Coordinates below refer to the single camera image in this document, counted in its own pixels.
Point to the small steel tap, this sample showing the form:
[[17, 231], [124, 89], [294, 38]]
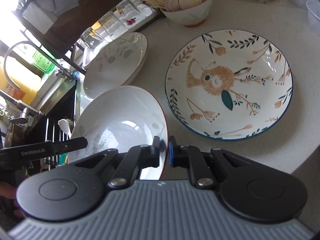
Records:
[[26, 111]]

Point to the white leaf-pattern plate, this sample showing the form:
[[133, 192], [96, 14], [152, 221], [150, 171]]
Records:
[[117, 64]]

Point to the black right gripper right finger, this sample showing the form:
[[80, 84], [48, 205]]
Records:
[[248, 189]]

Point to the white pink spoon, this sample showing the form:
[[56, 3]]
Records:
[[66, 126]]

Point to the upturned clear glass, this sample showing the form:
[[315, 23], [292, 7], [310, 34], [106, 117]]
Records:
[[91, 39]]

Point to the black dish rack shelf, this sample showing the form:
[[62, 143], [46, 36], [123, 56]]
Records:
[[58, 24]]

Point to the bowl of garlic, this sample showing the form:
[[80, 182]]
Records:
[[190, 13]]

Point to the upturned printed glass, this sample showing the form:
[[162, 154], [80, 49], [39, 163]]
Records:
[[129, 14]]

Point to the green soap bottle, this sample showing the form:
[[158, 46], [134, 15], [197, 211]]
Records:
[[42, 63]]

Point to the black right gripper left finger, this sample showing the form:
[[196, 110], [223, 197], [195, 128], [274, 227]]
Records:
[[74, 190]]

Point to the white leaf-pattern bowl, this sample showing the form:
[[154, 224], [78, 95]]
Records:
[[121, 118]]

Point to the bear-pattern floral plate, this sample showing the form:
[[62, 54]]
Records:
[[229, 85]]

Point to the curved steel faucet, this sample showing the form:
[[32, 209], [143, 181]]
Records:
[[62, 71]]

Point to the black sink drain rack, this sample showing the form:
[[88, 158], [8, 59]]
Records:
[[59, 103]]

